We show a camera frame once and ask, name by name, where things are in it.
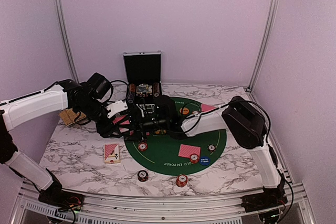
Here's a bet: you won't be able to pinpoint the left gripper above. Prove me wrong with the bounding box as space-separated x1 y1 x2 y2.
76 98 122 137

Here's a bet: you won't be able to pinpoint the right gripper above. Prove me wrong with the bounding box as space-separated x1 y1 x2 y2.
117 110 169 140

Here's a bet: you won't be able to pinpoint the red-backed card deck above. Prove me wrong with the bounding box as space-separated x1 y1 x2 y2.
113 115 130 133

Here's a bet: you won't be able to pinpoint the red 5 chips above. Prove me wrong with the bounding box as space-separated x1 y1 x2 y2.
190 154 200 164
138 142 148 152

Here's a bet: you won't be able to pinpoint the dark 100 chip stack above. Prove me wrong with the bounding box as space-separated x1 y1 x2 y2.
137 170 149 182

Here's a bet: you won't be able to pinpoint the red-backed card seat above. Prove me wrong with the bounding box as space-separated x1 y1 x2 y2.
201 104 218 113
178 144 201 158

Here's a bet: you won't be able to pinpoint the orange round dealer button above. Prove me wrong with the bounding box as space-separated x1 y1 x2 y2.
180 107 190 115

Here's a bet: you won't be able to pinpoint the red 5 chip stack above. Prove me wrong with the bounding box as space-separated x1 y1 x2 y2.
175 174 188 187

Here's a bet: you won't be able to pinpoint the red-backed card top seat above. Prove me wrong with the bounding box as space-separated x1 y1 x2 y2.
201 104 218 113

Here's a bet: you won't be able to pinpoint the blue small blind button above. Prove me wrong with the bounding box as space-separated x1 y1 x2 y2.
199 156 211 166

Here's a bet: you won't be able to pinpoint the dark 100 chips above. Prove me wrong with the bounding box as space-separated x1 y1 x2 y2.
207 144 216 152

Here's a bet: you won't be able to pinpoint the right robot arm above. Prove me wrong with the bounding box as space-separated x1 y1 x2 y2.
124 95 284 207

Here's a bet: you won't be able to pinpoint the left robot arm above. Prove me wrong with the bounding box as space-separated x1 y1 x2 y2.
1 73 128 206

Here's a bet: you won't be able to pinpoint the card deck box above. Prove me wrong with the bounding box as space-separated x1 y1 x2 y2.
103 144 120 164

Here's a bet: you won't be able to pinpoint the woven bamboo tray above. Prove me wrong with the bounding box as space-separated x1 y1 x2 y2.
58 109 87 126

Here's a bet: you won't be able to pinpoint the brown purple chip row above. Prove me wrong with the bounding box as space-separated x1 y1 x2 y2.
128 84 136 103

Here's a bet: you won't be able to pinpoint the blue card deck in case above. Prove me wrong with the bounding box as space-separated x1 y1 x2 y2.
136 83 153 97

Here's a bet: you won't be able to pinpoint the dark brown chip row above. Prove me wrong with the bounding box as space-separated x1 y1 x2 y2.
153 82 161 98

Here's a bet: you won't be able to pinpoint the round green poker mat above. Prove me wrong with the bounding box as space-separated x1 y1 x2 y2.
123 97 228 176

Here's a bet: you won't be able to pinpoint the aluminium poker chip case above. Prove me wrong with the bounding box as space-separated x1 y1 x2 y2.
123 51 162 113

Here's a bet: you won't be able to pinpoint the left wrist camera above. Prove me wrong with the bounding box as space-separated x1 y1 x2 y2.
106 100 128 119

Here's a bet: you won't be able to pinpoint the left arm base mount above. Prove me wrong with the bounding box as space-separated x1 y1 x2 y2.
38 190 84 211

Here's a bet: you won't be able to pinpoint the left aluminium frame post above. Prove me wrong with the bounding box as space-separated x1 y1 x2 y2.
54 0 79 82

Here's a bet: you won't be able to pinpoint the aluminium frame post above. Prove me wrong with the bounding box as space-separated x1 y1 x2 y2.
54 0 79 82
246 0 279 93

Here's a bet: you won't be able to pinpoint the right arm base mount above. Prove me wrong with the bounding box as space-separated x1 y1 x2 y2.
241 193 288 212

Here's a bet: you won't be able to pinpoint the right aluminium frame post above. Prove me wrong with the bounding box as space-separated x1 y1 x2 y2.
246 0 279 93

